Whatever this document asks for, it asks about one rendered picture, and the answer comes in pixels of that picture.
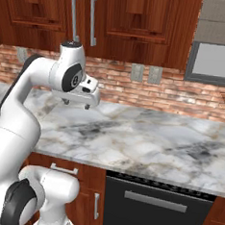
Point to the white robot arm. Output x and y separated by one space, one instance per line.
14 131

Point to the wooden base cupboard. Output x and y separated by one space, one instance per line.
214 223

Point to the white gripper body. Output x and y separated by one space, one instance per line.
77 97

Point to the black dishwasher door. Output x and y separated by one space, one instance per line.
147 217

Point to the wooden wall cupboard door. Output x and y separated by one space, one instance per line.
33 11
141 23

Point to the grey wall socket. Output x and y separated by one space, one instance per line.
21 54
155 75
137 72

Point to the grey framed window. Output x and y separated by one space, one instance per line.
217 62

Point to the wooden base cupboard door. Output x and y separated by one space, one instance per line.
85 208

